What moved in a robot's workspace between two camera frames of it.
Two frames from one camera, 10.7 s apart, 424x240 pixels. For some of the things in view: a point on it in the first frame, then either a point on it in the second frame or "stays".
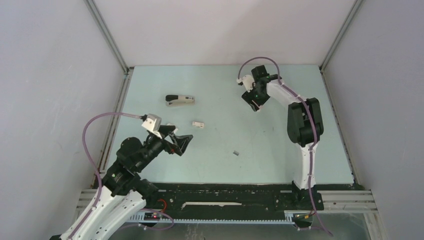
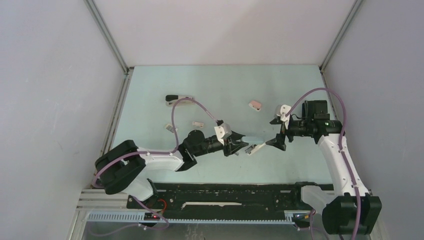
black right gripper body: x=260 y=98 -> x=298 y=128
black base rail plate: x=231 y=197 stays
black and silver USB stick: x=172 y=100 stays
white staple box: x=198 y=124 stays
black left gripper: x=181 y=143 -> x=228 y=149
